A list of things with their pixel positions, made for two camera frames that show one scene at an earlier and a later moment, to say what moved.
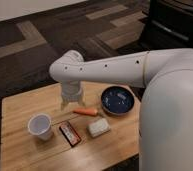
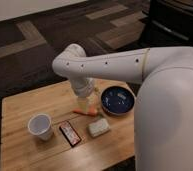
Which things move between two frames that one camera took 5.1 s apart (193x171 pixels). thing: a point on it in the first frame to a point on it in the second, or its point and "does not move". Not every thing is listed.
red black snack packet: (69, 134) does not move
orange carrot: (86, 111) does not move
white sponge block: (98, 127) does not move
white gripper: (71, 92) to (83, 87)
